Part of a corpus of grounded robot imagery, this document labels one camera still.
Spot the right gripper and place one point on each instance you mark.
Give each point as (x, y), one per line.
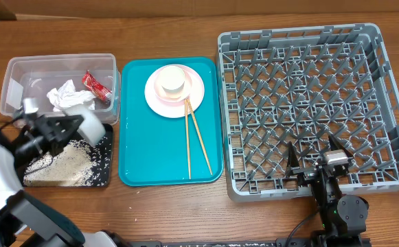
(293, 162)

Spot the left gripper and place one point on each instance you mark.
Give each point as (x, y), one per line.
(48, 128)

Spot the small grey-white bowl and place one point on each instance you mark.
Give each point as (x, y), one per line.
(91, 129)

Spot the white napkin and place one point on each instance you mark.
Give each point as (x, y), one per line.
(67, 96)

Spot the rice grains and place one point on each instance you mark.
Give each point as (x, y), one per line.
(67, 166)

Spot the red snack wrapper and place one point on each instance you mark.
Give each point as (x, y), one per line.
(99, 90)

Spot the wooden chopstick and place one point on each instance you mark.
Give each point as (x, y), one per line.
(191, 112)
(186, 105)

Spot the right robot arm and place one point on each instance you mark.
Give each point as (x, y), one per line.
(343, 217)

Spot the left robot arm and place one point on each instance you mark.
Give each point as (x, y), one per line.
(18, 208)

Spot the grey dishwasher rack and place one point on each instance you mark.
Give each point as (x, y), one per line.
(299, 86)

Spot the clear plastic bin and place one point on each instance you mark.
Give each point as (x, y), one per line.
(35, 76)

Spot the black tray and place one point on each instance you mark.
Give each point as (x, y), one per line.
(82, 164)

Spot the teal serving tray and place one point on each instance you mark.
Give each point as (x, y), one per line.
(152, 148)

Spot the white round plate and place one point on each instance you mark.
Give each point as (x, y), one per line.
(177, 109)

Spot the cream cup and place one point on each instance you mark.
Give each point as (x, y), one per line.
(172, 80)

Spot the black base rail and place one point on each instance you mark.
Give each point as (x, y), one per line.
(280, 242)

